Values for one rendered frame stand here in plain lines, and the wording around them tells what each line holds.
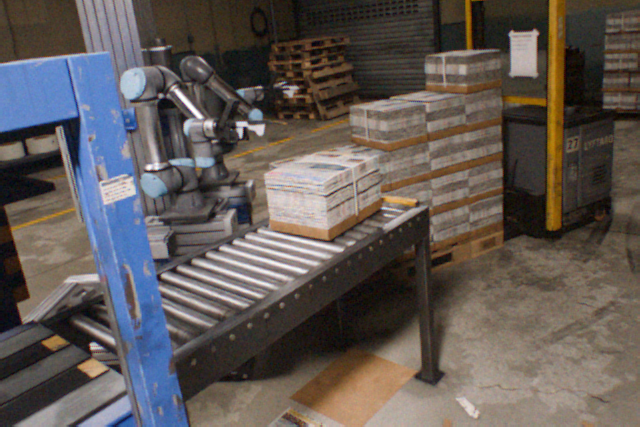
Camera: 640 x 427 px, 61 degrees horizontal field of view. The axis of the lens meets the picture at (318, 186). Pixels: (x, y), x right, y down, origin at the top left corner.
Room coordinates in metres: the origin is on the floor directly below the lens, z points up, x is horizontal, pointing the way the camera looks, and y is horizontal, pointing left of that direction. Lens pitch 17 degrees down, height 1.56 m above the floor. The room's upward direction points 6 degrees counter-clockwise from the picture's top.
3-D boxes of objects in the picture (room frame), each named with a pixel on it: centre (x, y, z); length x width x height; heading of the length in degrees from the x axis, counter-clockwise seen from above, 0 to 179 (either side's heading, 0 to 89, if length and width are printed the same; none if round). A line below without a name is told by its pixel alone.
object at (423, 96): (3.32, -0.71, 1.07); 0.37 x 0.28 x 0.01; 28
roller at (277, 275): (1.73, 0.26, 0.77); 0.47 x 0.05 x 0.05; 48
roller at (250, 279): (1.68, 0.31, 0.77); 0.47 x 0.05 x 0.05; 48
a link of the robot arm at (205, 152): (2.14, 0.43, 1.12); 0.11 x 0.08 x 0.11; 149
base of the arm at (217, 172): (2.87, 0.55, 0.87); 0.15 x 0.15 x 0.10
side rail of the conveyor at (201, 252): (1.95, 0.40, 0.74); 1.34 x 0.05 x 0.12; 138
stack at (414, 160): (3.13, -0.33, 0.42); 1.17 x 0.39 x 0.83; 117
